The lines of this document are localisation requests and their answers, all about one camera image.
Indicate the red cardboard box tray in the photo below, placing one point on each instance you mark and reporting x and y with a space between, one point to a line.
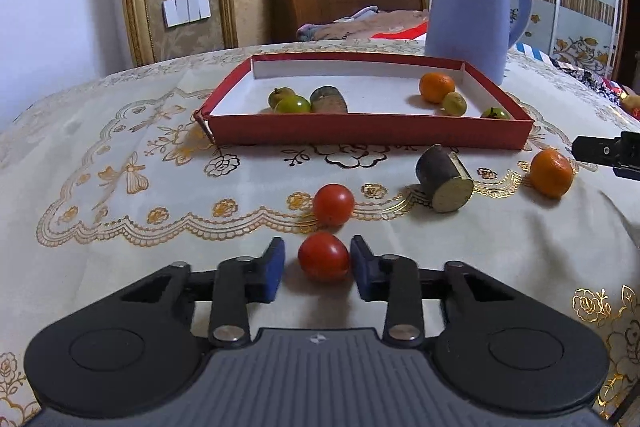
382 95

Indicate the green fruit in tray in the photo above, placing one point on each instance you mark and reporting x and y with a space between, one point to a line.
293 104

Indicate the white wall switch panel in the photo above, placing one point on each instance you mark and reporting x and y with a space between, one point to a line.
180 12

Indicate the embroidered cream tablecloth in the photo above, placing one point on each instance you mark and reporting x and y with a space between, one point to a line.
105 183

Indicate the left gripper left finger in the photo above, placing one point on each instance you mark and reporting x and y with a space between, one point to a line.
237 283

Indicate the small yellow-green fruit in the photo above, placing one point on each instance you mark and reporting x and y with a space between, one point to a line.
454 104

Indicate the large orange tangerine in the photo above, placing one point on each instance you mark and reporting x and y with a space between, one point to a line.
551 174

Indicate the orange tangerine in tray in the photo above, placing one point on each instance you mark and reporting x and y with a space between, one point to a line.
435 86

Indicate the dark cut sugarcane piece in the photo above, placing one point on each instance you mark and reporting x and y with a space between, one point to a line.
443 179

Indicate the brownish-green fruit in tray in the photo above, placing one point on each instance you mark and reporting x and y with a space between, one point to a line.
279 94

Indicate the blue plastic pitcher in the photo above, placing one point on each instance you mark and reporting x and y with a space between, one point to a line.
479 32

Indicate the red cherry tomato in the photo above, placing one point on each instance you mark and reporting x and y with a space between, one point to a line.
333 205
323 258

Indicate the green jujube fruit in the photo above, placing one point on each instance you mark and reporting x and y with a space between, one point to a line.
495 112

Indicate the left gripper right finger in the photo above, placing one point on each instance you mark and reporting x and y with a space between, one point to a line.
394 280

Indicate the bedding pile on bed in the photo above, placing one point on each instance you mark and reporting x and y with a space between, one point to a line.
369 23

